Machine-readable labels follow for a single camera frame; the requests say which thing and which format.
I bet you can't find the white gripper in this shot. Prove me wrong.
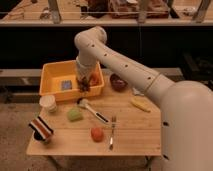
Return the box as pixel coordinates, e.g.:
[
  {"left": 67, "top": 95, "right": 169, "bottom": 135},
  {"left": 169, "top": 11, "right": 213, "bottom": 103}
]
[{"left": 76, "top": 57, "right": 96, "bottom": 80}]

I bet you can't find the dark purple grape bunch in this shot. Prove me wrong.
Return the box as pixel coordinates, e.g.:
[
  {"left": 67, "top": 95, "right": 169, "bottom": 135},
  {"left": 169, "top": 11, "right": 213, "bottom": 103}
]
[{"left": 77, "top": 77, "right": 92, "bottom": 92}]

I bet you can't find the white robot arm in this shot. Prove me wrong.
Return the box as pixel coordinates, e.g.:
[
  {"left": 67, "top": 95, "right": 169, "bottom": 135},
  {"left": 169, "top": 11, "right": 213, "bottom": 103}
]
[{"left": 74, "top": 26, "right": 213, "bottom": 171}]

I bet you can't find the white paper cup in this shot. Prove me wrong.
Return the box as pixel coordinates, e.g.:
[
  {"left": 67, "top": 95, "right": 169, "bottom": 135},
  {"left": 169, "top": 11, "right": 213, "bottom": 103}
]
[{"left": 39, "top": 95, "right": 57, "bottom": 113}]

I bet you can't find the blue sponge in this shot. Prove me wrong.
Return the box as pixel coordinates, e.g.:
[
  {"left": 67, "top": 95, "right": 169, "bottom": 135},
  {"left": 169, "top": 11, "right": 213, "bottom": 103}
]
[{"left": 61, "top": 80, "right": 72, "bottom": 90}]

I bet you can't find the yellow plastic bin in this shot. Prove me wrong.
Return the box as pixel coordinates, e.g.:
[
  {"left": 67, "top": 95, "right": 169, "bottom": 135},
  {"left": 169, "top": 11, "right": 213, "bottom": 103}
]
[{"left": 39, "top": 60, "right": 105, "bottom": 101}]

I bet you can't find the dark brown bowl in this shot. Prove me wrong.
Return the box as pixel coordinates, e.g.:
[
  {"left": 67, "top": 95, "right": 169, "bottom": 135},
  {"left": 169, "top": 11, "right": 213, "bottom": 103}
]
[{"left": 110, "top": 74, "right": 128, "bottom": 92}]

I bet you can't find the green plush toy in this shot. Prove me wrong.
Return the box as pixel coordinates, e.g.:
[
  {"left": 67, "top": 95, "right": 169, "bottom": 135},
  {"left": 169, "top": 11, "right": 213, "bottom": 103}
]
[{"left": 67, "top": 107, "right": 83, "bottom": 122}]

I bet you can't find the silver metal fork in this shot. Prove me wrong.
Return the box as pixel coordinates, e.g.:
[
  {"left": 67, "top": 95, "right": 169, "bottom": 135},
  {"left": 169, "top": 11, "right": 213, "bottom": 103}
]
[{"left": 109, "top": 116, "right": 116, "bottom": 150}]

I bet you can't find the wooden folding table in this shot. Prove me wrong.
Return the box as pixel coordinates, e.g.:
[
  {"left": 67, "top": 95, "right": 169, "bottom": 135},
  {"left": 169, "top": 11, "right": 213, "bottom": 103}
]
[{"left": 27, "top": 77, "right": 161, "bottom": 156}]

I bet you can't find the yellow banana toy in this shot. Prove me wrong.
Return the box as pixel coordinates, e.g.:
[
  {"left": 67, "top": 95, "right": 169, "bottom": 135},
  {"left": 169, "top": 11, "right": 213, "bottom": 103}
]
[{"left": 131, "top": 98, "right": 151, "bottom": 113}]

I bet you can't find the orange tomato toy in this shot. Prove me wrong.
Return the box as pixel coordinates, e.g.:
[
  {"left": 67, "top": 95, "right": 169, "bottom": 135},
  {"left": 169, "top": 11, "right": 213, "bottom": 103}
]
[{"left": 91, "top": 127, "right": 104, "bottom": 142}]

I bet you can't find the striped brown white block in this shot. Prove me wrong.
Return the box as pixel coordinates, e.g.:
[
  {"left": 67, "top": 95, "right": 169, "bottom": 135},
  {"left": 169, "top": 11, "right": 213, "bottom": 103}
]
[{"left": 28, "top": 116, "right": 54, "bottom": 142}]

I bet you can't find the white black handled brush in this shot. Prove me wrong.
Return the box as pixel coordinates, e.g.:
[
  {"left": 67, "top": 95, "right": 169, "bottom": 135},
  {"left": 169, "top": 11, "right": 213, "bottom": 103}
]
[{"left": 77, "top": 98, "right": 109, "bottom": 123}]

